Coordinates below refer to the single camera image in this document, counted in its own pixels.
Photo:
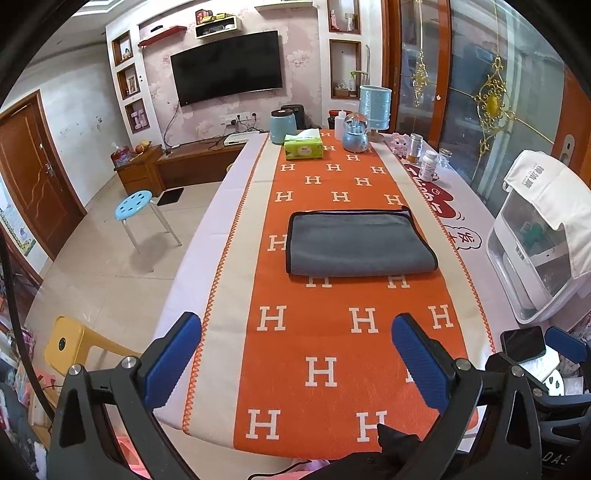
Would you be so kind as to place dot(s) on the orange patterned table blanket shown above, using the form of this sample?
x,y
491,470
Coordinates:
x,y
323,332

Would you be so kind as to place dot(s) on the light blue canister black lid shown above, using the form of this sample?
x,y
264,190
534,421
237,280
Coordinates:
x,y
283,128

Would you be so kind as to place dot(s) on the blue round stool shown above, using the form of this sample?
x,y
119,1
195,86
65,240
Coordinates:
x,y
134,203

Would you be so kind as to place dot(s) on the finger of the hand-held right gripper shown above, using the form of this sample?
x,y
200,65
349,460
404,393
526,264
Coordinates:
x,y
567,345

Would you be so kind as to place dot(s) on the white set-top box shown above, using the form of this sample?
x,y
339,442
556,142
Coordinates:
x,y
241,140

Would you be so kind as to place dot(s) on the blue snow globe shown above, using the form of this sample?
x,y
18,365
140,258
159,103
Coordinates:
x,y
355,136

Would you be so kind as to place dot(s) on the white countertop cabinet appliance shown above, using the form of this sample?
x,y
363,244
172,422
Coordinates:
x,y
517,258

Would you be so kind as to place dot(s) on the white cloth cover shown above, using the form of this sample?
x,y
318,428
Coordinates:
x,y
545,184

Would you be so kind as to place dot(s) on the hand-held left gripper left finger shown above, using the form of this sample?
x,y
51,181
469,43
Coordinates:
x,y
173,357

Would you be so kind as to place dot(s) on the glass door gold ornament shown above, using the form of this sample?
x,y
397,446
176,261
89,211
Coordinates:
x,y
489,87

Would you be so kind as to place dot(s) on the black round appliance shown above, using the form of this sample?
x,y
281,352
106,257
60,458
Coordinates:
x,y
298,115

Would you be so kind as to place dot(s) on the white squeeze bottle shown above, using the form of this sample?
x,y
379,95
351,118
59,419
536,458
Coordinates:
x,y
340,127

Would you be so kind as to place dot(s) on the grey towel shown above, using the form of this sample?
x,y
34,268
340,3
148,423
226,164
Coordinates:
x,y
360,244

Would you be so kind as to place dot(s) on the glass jar metal lid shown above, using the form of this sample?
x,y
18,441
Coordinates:
x,y
415,148

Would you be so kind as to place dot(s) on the plate of fruit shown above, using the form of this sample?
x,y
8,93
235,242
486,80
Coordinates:
x,y
142,146

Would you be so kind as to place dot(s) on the pink pig figurine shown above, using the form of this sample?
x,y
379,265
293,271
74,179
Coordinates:
x,y
400,144

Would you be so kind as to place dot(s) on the wooden television cabinet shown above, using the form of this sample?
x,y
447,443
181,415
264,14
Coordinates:
x,y
184,164

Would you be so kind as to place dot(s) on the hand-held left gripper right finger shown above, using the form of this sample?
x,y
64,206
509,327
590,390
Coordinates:
x,y
421,364

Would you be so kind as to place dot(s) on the white pill bottle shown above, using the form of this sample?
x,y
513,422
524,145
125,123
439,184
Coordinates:
x,y
427,167

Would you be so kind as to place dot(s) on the red wall shelf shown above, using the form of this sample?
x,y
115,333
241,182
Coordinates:
x,y
161,36

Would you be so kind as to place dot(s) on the dark red jar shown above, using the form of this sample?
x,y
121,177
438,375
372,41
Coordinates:
x,y
332,120

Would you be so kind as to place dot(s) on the light blue cylinder lamp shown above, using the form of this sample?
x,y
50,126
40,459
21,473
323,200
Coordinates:
x,y
376,108

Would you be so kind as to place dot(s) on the black glossy rectangular device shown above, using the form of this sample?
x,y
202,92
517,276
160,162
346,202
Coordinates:
x,y
522,344

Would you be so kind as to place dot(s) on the yellow plastic stool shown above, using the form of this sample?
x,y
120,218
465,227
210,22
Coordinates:
x,y
69,344

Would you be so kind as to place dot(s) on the brown wooden door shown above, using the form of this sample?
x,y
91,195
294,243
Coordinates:
x,y
32,184

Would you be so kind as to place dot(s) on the white wall shelf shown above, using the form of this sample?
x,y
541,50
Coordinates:
x,y
217,26

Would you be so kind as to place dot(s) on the green tissue box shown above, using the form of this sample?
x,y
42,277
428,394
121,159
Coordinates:
x,y
302,146

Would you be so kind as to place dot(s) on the small clear glass jar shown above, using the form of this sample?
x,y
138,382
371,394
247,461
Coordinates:
x,y
444,159

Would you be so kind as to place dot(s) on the pile of colourful packets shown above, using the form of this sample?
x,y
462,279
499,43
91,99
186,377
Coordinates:
x,y
18,397

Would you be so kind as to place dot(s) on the red wrapped bottle pack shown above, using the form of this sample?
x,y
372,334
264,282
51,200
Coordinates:
x,y
121,157

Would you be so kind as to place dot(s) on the wall poster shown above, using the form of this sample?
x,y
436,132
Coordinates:
x,y
16,226

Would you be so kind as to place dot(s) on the black wall television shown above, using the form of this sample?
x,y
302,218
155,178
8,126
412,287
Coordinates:
x,y
226,67

